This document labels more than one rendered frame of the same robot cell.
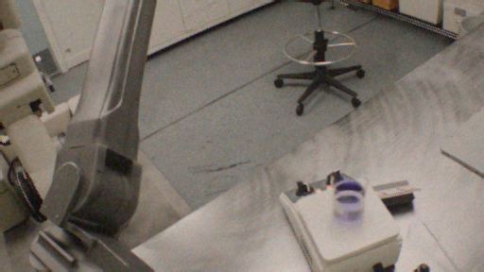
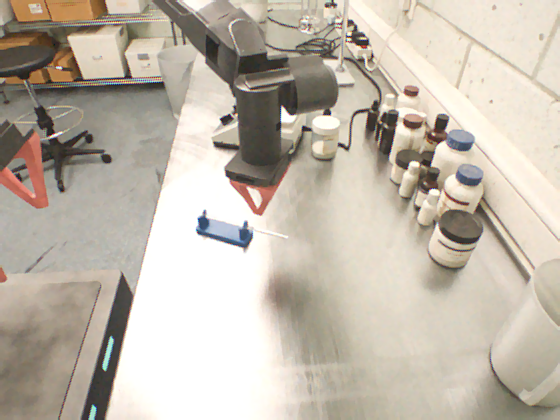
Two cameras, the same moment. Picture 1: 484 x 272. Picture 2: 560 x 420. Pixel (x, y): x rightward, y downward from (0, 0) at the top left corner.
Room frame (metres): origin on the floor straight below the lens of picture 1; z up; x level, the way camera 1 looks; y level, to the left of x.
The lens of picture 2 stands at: (0.03, 0.57, 1.22)
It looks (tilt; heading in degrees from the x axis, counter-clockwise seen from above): 42 degrees down; 294
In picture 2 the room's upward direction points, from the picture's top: straight up
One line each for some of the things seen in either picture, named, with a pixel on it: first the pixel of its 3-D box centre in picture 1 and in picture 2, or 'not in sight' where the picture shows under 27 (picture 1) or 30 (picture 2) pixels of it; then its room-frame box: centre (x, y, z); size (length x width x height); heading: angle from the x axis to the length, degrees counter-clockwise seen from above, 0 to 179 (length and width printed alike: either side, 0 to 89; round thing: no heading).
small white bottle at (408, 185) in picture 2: not in sight; (410, 179); (0.02, -0.05, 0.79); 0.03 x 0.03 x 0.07
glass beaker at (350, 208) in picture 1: (349, 194); not in sight; (0.36, -0.13, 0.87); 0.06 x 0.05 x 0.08; 154
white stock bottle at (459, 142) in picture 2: not in sight; (451, 164); (-0.04, -0.09, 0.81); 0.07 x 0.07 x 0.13
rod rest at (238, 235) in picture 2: not in sight; (223, 226); (0.30, 0.20, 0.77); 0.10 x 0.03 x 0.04; 3
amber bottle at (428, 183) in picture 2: not in sight; (428, 188); (-0.01, -0.02, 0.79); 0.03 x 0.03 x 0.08
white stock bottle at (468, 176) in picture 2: not in sight; (459, 197); (-0.07, 0.00, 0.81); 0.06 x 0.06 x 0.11
